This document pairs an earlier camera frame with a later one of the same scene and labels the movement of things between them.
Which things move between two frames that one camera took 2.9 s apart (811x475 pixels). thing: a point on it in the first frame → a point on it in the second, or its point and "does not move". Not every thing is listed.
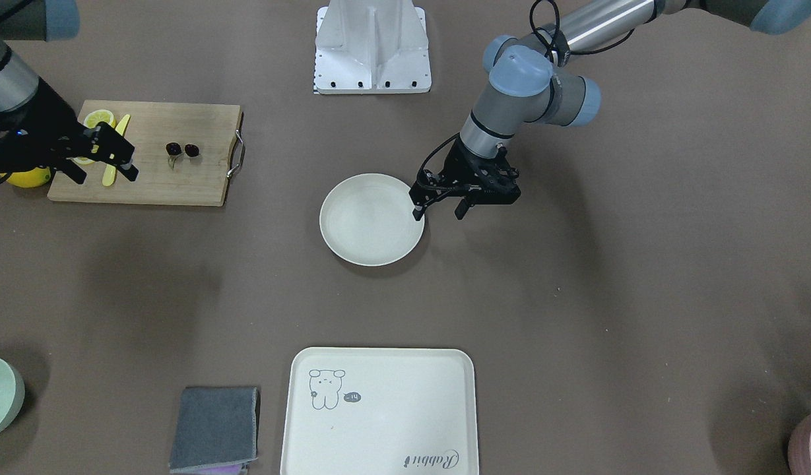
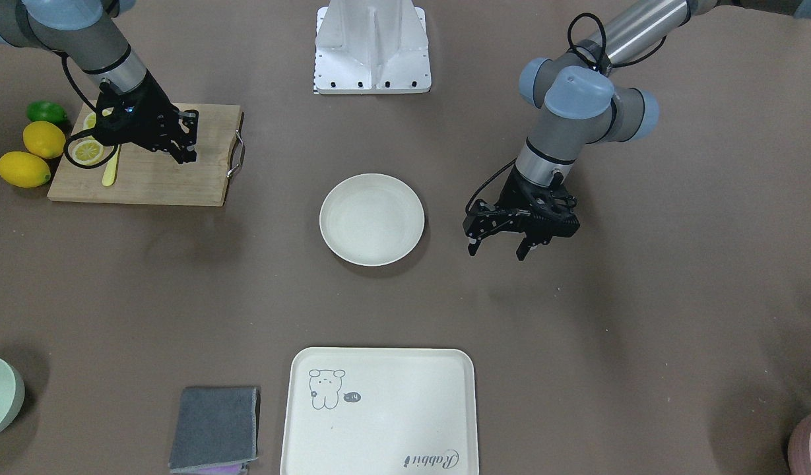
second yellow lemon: x=35 y=177 does not move
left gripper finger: x=461 y=208 → x=522 y=249
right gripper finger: x=68 y=167 → x=189 y=121
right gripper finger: x=118 y=150 → x=183 y=154
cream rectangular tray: x=381 y=411 does not move
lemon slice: x=92 y=119 does not move
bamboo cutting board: x=183 y=154 does not move
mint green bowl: x=3 y=396 does not move
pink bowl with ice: x=808 y=446 does not move
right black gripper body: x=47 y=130 → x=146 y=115
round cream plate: x=369 y=220 does not move
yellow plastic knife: x=110 y=171 does not move
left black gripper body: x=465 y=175 → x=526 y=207
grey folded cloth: x=216 y=427 does not move
